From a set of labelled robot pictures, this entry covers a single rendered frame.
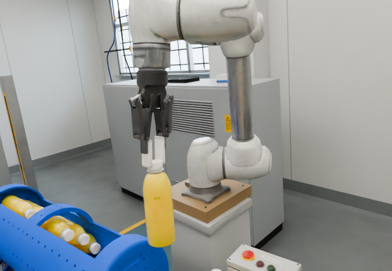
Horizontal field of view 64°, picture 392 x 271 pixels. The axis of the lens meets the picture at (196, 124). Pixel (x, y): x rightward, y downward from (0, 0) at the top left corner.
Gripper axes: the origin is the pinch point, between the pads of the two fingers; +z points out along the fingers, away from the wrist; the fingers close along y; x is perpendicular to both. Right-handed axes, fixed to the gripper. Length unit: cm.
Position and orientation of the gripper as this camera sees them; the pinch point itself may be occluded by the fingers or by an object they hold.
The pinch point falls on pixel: (153, 152)
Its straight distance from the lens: 79.0
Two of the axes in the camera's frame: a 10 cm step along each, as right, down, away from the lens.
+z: 0.0, 9.9, 1.5
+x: 8.0, 1.0, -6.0
